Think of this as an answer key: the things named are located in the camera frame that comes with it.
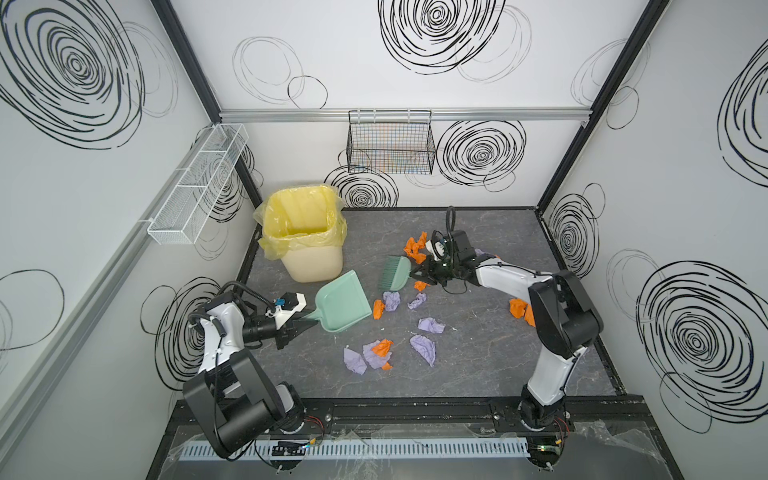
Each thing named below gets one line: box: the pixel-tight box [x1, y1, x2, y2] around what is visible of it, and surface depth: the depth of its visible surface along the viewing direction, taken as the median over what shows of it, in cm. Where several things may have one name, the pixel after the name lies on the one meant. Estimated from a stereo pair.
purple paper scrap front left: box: [343, 348, 368, 375], surface depth 84 cm
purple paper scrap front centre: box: [410, 334, 436, 367], surface depth 86 cm
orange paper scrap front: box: [371, 339, 394, 357], surface depth 86 cm
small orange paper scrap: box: [373, 299, 385, 320], surface depth 93 cm
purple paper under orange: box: [362, 340, 392, 369], surface depth 84 cm
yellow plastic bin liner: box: [253, 184, 348, 260], surface depth 92 cm
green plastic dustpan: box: [303, 269, 372, 332], surface depth 79 cm
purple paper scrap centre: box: [418, 317, 446, 334], surface depth 90 cm
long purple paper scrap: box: [383, 291, 401, 312], surface depth 95 cm
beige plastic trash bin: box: [281, 245, 343, 283], surface depth 95 cm
